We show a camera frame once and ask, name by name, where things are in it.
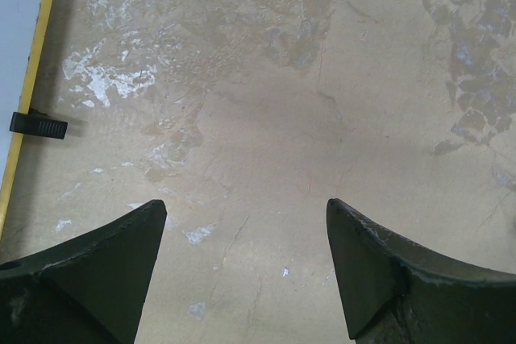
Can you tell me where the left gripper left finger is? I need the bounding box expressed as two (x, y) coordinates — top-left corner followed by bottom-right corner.
(1, 200), (166, 343)

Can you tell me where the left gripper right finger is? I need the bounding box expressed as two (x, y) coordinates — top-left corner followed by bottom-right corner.
(327, 199), (515, 343)

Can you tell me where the yellow framed whiteboard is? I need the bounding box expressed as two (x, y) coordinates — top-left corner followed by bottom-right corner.
(1, 0), (52, 225)

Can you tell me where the black whiteboard clip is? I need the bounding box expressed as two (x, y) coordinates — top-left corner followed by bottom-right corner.
(9, 112), (68, 139)

